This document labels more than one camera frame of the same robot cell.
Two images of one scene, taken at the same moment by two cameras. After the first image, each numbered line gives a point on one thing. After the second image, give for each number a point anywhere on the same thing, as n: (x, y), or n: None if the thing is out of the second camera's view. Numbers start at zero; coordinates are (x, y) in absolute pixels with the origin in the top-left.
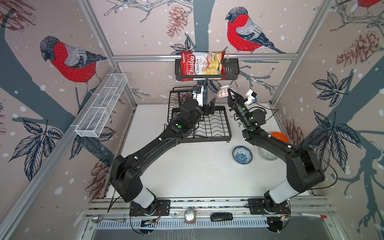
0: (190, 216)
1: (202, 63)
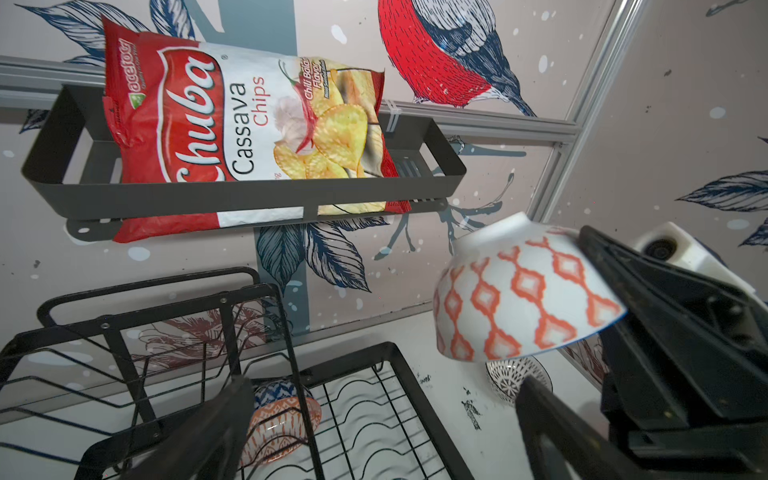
0: None
1: (185, 112)
